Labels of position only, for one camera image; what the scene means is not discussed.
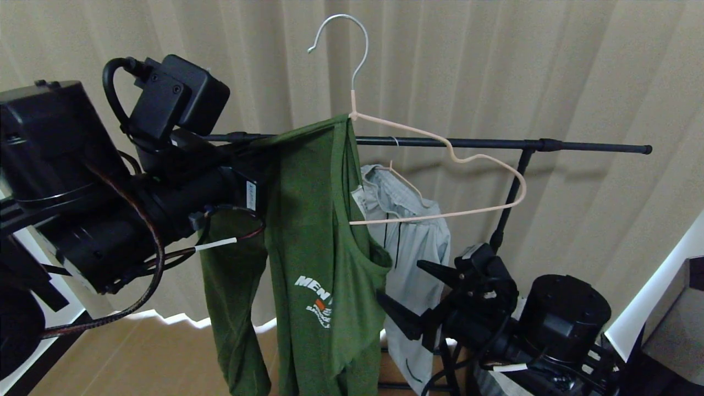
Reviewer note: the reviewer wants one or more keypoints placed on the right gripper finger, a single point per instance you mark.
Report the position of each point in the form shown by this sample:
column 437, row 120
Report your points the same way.
column 401, row 319
column 443, row 272

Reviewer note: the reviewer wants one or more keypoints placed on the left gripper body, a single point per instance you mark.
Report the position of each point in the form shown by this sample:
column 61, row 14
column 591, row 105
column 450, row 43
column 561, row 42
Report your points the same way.
column 165, row 209

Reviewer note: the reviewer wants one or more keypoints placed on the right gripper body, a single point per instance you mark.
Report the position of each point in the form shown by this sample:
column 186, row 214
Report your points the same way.
column 473, row 330

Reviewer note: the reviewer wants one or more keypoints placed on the pale grey shorts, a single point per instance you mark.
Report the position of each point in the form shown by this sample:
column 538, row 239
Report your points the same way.
column 412, row 258

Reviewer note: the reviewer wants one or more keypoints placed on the pink clothes hanger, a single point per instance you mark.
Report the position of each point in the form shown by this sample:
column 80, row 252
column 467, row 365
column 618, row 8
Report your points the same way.
column 410, row 186
column 354, row 104

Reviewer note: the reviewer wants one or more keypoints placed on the green garment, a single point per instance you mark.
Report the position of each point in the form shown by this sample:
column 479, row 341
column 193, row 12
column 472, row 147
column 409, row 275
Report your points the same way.
column 308, row 220

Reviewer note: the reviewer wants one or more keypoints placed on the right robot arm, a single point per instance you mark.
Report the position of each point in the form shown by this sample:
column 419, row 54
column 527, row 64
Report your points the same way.
column 566, row 313

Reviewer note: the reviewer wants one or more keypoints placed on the black clothes rack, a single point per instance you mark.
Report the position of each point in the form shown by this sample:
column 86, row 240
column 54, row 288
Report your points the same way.
column 495, row 144

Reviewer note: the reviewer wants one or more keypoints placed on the beige curtain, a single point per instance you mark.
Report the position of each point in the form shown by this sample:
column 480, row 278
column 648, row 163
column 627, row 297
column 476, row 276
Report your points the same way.
column 495, row 66

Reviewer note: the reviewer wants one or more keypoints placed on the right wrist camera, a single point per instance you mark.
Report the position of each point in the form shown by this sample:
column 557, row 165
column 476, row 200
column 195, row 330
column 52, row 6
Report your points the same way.
column 487, row 272

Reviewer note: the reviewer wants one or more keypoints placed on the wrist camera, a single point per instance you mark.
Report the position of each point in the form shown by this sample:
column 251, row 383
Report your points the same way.
column 487, row 272
column 181, row 93

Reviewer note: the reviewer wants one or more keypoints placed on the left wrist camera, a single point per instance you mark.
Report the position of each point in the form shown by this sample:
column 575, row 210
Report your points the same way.
column 181, row 93

